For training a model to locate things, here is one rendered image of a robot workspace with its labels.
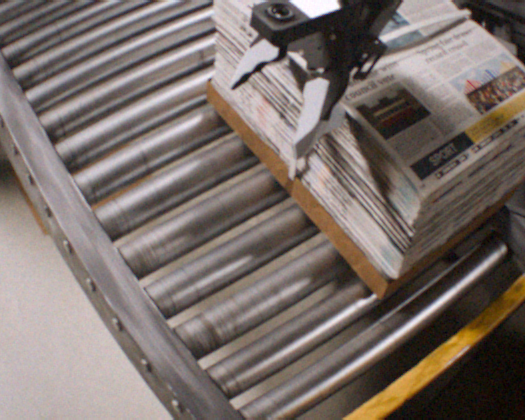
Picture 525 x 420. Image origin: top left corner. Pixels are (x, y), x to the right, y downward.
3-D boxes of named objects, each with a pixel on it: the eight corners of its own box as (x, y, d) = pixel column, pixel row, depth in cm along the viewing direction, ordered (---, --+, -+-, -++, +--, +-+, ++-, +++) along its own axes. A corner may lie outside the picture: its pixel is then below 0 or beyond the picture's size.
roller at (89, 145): (320, 61, 123) (324, 41, 118) (61, 188, 104) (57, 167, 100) (300, 43, 125) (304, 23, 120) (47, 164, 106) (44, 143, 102)
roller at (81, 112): (295, 38, 125) (299, 18, 121) (43, 158, 106) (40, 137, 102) (277, 22, 127) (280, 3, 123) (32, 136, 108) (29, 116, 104)
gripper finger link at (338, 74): (341, 124, 75) (357, 42, 73) (333, 124, 74) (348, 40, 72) (304, 112, 78) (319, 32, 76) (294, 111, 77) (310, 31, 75)
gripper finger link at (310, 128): (345, 165, 81) (361, 81, 78) (311, 168, 76) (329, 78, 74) (321, 156, 83) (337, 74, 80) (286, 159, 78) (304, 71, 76)
